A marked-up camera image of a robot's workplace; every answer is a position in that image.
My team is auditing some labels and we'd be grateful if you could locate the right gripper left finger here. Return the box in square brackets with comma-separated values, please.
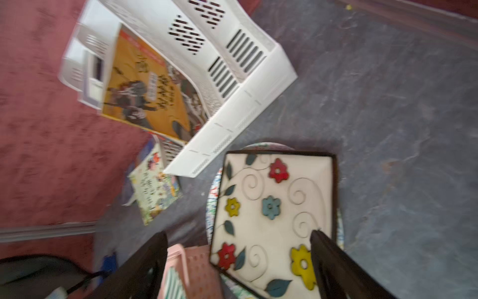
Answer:
[87, 232, 168, 299]

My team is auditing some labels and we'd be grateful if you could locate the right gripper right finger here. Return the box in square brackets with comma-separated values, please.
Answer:
[310, 230, 395, 299]

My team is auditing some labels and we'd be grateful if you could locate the square floral plate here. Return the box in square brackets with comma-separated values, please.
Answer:
[209, 149, 337, 299]

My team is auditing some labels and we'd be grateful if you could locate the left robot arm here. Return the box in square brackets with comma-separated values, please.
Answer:
[1, 254, 109, 299]

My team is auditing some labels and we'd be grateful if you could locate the green white striped plate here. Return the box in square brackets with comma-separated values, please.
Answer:
[164, 267, 187, 299]

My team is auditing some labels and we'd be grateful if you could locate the pink plastic basket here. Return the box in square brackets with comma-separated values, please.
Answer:
[158, 244, 224, 299]

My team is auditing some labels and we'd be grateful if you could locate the dark blue book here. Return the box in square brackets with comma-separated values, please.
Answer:
[119, 135, 159, 206]

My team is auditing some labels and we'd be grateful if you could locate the floral cover book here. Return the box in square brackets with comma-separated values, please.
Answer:
[128, 142, 183, 225]

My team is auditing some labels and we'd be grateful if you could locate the left corner aluminium profile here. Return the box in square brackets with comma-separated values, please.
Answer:
[1, 221, 97, 244]

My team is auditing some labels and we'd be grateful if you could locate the yellow cover comic book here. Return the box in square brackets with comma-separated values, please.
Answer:
[101, 26, 209, 142]

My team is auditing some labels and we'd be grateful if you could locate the white file organiser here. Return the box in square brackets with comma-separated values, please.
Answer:
[59, 1, 297, 178]

